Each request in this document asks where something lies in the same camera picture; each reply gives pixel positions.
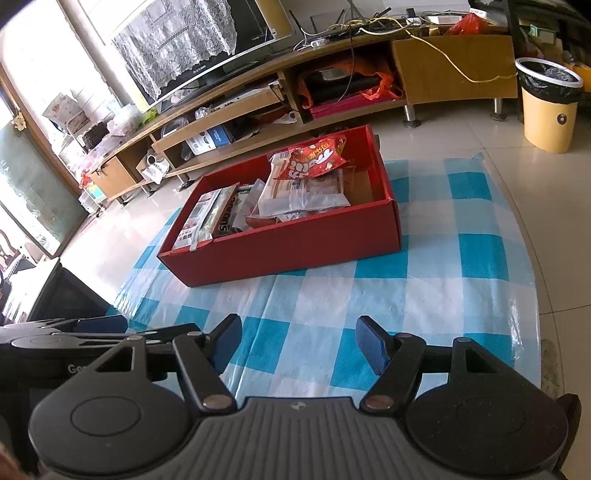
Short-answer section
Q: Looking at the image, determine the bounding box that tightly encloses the long red white snack pack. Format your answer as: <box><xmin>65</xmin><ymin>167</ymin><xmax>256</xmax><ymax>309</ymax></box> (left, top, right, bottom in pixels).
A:
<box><xmin>172</xmin><ymin>184</ymin><xmax>238</xmax><ymax>251</ymax></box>

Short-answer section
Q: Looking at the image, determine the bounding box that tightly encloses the red sausage snack pack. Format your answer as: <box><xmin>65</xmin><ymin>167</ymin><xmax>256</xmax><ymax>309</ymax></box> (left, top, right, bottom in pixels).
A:
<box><xmin>245</xmin><ymin>215</ymin><xmax>280</xmax><ymax>229</ymax></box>

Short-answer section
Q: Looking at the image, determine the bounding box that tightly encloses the white red text snack bag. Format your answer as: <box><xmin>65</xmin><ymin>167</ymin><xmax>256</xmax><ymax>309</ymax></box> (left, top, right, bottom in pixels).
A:
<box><xmin>257</xmin><ymin>170</ymin><xmax>349</xmax><ymax>217</ymax></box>

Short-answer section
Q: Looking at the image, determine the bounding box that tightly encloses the red yellow snack packet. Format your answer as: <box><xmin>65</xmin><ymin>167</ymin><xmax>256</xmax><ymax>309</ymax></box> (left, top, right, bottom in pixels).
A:
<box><xmin>274</xmin><ymin>134</ymin><xmax>346</xmax><ymax>180</ymax></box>

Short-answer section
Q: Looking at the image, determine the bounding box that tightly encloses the green white snack packet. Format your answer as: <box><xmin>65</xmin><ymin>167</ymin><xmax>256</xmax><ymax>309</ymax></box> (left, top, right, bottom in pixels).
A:
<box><xmin>213</xmin><ymin>192</ymin><xmax>246</xmax><ymax>238</ymax></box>

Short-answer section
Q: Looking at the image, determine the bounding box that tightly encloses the clear grey snack bag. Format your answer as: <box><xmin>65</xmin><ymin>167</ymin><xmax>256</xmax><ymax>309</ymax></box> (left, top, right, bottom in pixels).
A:
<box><xmin>229</xmin><ymin>179</ymin><xmax>266</xmax><ymax>233</ymax></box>

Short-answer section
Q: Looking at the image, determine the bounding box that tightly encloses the white blue cracker pack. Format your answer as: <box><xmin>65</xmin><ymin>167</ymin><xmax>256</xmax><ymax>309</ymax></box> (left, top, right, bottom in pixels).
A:
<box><xmin>266</xmin><ymin>150</ymin><xmax>293</xmax><ymax>187</ymax></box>

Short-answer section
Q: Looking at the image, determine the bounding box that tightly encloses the black speaker box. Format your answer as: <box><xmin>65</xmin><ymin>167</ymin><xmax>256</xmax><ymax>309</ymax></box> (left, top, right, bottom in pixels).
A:
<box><xmin>27</xmin><ymin>259</ymin><xmax>111</xmax><ymax>321</ymax></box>

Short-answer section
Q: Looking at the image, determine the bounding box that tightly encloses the blue white checkered cloth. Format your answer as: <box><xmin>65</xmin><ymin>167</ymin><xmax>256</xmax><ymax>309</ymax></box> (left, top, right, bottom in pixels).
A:
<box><xmin>115</xmin><ymin>154</ymin><xmax>541</xmax><ymax>399</ymax></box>

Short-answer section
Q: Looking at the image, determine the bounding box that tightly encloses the red cardboard box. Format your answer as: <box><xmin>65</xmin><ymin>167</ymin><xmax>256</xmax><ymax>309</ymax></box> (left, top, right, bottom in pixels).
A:
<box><xmin>156</xmin><ymin>124</ymin><xmax>403</xmax><ymax>288</ymax></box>

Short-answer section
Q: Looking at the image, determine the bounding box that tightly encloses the blue white box on shelf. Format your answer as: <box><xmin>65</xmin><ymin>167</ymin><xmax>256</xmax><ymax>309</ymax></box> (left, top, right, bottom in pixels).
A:
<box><xmin>185</xmin><ymin>125</ymin><xmax>233</xmax><ymax>155</ymax></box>

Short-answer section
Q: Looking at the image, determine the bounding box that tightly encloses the orange plastic bag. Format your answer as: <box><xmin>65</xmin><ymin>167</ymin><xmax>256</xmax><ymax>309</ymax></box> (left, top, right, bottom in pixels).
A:
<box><xmin>295</xmin><ymin>57</ymin><xmax>405</xmax><ymax>110</ymax></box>

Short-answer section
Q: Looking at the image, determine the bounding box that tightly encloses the wooden TV stand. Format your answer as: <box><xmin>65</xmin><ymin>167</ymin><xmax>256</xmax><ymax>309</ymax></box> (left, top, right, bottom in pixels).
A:
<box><xmin>82</xmin><ymin>27</ymin><xmax>518</xmax><ymax>200</ymax></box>

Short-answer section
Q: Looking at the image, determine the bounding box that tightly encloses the yellow trash bin black liner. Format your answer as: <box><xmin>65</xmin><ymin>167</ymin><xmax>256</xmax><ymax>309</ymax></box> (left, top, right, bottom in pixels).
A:
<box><xmin>515</xmin><ymin>57</ymin><xmax>584</xmax><ymax>154</ymax></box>

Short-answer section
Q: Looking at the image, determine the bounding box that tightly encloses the television with lace cover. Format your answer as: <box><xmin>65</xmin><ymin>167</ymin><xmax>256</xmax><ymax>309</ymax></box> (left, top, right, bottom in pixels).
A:
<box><xmin>111</xmin><ymin>0</ymin><xmax>294</xmax><ymax>105</ymax></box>

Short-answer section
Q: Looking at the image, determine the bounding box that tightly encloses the yellow cable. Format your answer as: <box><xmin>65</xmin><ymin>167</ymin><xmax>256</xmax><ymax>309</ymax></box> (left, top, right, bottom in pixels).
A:
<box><xmin>322</xmin><ymin>15</ymin><xmax>519</xmax><ymax>85</ymax></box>

